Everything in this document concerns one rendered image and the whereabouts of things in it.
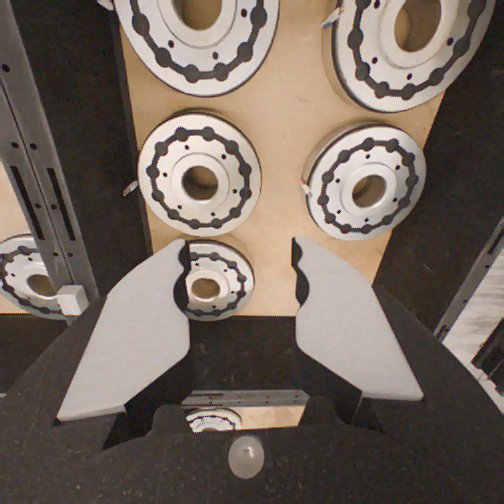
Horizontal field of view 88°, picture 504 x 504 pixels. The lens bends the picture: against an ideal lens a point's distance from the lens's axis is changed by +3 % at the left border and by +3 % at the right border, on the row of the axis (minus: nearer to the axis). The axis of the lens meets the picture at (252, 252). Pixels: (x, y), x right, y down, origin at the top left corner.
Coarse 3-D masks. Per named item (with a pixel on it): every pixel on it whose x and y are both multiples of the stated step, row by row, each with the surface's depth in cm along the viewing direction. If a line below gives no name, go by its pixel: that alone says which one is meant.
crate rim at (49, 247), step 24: (0, 96) 12; (0, 120) 13; (0, 144) 14; (24, 144) 14; (24, 168) 14; (24, 192) 15; (24, 216) 16; (48, 216) 16; (48, 240) 16; (48, 264) 17
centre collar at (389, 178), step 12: (360, 168) 21; (372, 168) 21; (384, 168) 21; (348, 180) 22; (384, 180) 22; (396, 180) 22; (348, 192) 22; (384, 192) 23; (348, 204) 23; (372, 204) 23; (384, 204) 23; (360, 216) 24
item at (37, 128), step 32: (0, 0) 11; (0, 32) 11; (0, 64) 12; (32, 64) 12; (32, 96) 13; (32, 128) 13; (32, 160) 14; (64, 160) 14; (64, 192) 15; (64, 224) 16; (480, 256) 19; (96, 288) 18; (448, 320) 22
